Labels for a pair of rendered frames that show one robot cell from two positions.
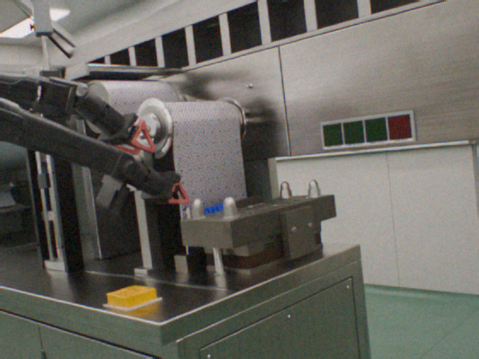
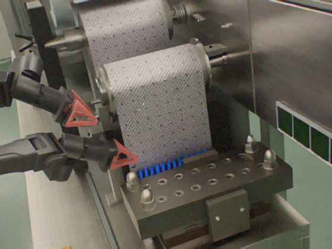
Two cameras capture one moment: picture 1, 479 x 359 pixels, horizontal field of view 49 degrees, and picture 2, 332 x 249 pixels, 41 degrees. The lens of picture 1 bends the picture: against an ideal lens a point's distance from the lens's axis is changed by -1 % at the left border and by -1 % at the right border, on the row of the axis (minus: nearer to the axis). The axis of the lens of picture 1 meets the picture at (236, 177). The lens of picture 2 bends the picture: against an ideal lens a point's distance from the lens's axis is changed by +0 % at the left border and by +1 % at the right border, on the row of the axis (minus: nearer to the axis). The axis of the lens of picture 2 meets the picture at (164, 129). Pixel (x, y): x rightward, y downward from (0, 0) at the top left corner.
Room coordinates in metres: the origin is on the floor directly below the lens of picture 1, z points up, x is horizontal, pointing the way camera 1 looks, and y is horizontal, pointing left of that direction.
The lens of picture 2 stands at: (0.48, -0.48, 1.64)
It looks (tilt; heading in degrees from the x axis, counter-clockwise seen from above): 26 degrees down; 32
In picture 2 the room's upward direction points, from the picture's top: 10 degrees counter-clockwise
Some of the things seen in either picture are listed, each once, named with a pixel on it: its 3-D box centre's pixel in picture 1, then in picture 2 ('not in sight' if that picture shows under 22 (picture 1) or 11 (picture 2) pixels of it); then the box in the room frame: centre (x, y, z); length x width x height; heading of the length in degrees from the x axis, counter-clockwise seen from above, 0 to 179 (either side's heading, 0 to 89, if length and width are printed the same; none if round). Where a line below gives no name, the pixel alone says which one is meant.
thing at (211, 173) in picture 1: (212, 179); (168, 136); (1.36, 0.06, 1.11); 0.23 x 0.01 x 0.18; 137
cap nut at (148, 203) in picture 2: (229, 207); (147, 198); (1.16, 0.02, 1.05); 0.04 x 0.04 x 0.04
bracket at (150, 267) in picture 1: (142, 210); (105, 155); (1.31, 0.24, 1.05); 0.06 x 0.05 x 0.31; 137
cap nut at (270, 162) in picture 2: (314, 188); (270, 157); (1.39, -0.20, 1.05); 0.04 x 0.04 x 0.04
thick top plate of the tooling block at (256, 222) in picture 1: (263, 218); (205, 186); (1.31, -0.06, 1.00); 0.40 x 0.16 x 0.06; 137
